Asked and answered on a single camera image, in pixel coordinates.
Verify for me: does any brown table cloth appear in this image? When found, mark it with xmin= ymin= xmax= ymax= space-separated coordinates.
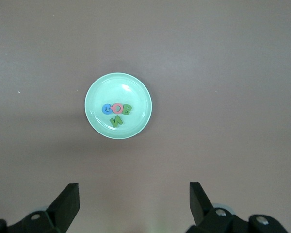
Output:
xmin=0 ymin=0 xmax=291 ymax=233

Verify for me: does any pink capital letter Q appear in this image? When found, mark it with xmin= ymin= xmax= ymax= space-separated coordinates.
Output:
xmin=111 ymin=103 xmax=124 ymax=115

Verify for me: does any green capital letter N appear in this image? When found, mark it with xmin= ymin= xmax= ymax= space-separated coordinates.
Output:
xmin=109 ymin=115 xmax=124 ymax=129

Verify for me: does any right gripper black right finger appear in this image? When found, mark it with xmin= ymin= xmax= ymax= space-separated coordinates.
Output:
xmin=185 ymin=182 xmax=291 ymax=233

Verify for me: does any green plastic plate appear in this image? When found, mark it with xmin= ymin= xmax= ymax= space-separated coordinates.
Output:
xmin=84 ymin=72 xmax=153 ymax=140

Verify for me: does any green capital letter B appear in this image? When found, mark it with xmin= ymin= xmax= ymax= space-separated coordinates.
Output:
xmin=121 ymin=103 xmax=132 ymax=116

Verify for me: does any blue capital letter G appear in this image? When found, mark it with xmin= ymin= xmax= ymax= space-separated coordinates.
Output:
xmin=101 ymin=103 xmax=113 ymax=115

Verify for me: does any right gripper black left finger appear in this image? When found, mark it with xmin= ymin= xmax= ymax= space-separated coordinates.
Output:
xmin=0 ymin=183 xmax=81 ymax=233

